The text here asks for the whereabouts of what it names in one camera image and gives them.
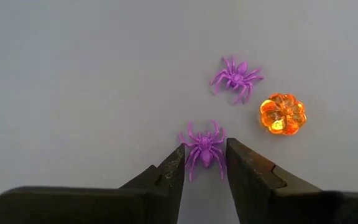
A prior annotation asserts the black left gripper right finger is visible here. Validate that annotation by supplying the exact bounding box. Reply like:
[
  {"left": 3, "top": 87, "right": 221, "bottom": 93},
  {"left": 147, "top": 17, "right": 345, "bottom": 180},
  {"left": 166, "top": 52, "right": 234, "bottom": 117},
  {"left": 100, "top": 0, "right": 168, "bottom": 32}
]
[{"left": 226, "top": 138, "right": 358, "bottom": 224}]

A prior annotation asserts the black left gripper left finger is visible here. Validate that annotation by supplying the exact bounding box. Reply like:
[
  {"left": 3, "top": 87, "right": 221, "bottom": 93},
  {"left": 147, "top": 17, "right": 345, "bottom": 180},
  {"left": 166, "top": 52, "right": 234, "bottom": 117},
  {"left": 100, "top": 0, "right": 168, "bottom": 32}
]
[{"left": 0, "top": 142, "right": 186, "bottom": 224}]

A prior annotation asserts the orange translucent pumpkin toy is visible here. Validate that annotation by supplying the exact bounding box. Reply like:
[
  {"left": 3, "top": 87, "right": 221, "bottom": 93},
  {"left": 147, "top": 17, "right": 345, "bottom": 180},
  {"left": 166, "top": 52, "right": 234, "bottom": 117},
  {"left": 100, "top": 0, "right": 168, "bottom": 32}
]
[{"left": 259, "top": 92, "right": 307, "bottom": 136}]

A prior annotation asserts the purple plastic spider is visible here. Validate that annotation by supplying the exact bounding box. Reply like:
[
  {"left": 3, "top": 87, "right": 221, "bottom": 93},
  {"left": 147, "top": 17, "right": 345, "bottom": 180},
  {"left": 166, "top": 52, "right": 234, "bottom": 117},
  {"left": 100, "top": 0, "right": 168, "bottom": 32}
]
[
  {"left": 178, "top": 119, "right": 228, "bottom": 182},
  {"left": 209, "top": 55, "right": 265, "bottom": 106}
]

